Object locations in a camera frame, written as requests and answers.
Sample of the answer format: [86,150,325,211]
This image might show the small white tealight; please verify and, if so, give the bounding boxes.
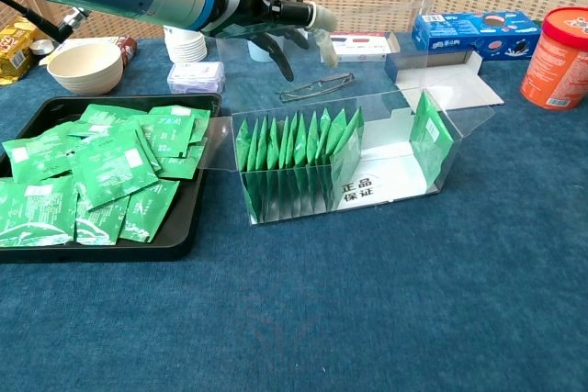
[28,38,56,56]

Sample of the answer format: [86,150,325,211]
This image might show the thin frame eyeglasses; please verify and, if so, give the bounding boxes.
[278,71,357,103]

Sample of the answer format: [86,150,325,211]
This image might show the gold biscuit pack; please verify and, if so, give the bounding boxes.
[0,15,42,86]

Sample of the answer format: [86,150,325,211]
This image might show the clear plastic display box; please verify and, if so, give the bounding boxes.
[201,0,497,227]

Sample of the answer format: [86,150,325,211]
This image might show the light blue handled mug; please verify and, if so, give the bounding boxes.
[247,37,277,63]

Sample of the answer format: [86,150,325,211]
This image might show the blue carpet table cloth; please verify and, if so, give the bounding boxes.
[0,31,588,392]

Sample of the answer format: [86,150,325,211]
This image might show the white red card box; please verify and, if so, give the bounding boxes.
[328,31,401,62]

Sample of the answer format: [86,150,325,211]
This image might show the black cable metal connector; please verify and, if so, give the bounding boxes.
[0,0,91,43]

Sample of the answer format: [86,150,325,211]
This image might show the black plastic tray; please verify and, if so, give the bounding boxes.
[0,92,224,264]

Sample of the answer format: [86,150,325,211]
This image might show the blue white open carton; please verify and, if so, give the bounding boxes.
[383,48,506,114]

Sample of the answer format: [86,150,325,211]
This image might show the beige bowl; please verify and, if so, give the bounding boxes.
[46,41,125,95]

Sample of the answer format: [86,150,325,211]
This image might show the white paper cup stack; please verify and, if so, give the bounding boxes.
[164,27,209,64]

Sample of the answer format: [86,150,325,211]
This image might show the blue cookie box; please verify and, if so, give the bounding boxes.
[411,10,543,62]

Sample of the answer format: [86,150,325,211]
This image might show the orange canister red lid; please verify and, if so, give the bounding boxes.
[520,6,588,111]

